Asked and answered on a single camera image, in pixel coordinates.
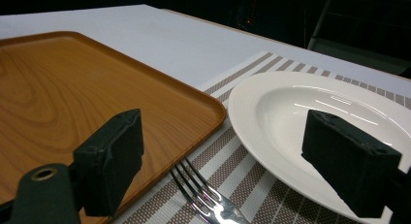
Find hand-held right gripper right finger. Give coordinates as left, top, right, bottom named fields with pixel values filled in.
left=300, top=109, right=403, bottom=219

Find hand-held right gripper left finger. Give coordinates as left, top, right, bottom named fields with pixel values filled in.
left=73, top=108, right=144, bottom=217

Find white round plate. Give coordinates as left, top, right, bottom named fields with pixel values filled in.
left=227, top=71, right=411, bottom=224

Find brown wood-grain tray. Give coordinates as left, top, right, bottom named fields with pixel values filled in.
left=0, top=30, right=227, bottom=224

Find silver fork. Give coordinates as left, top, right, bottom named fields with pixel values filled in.
left=169, top=157, right=251, bottom=224

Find brown striped placemat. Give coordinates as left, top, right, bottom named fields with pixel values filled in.
left=112, top=50, right=411, bottom=224

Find white table cover sheet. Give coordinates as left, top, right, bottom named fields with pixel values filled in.
left=0, top=4, right=411, bottom=99

